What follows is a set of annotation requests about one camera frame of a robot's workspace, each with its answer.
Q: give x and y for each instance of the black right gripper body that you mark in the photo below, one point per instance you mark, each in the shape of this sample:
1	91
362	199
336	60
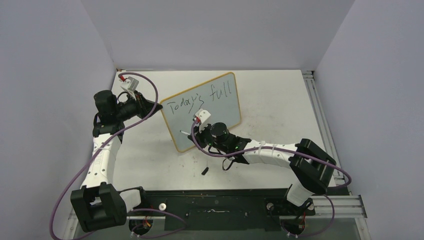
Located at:
205	137

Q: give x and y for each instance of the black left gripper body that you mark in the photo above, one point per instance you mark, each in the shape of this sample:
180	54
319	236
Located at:
127	110

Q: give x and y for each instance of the black marker cap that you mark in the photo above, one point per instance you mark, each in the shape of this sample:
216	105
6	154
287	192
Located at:
205	171

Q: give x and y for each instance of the yellow-framed whiteboard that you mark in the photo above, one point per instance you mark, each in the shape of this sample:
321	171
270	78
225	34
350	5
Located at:
219	96

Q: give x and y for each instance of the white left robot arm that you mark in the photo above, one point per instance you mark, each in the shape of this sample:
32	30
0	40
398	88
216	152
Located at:
97	204

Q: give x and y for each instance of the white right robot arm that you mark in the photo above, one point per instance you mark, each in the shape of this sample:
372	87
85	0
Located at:
312	166

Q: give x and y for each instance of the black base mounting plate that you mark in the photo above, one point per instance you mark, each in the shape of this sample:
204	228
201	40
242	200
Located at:
221	210

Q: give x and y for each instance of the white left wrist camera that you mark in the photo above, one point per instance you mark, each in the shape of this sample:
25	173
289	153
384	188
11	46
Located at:
129	85

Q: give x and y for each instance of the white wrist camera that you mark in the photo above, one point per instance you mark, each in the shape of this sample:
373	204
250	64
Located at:
129	85
203	117

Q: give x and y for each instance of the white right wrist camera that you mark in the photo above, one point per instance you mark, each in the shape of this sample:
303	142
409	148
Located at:
203	117

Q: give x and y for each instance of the aluminium rail frame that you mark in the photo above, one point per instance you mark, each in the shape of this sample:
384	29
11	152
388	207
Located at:
354	207

